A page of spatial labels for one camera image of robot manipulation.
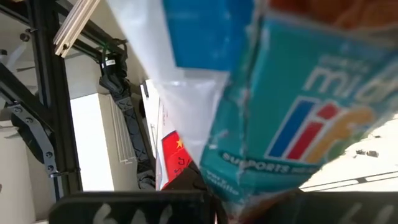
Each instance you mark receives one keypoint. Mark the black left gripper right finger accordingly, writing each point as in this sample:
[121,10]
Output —
[342,208]

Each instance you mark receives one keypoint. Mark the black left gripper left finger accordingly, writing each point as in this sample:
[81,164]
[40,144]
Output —
[130,208]

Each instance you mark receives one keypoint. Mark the white cabinet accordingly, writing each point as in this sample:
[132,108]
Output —
[93,140]

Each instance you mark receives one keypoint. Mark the aluminium extrusion bar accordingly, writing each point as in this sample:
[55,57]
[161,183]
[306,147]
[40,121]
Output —
[74,28]

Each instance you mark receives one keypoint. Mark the black metal rig frame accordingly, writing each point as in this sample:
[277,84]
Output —
[59,124]

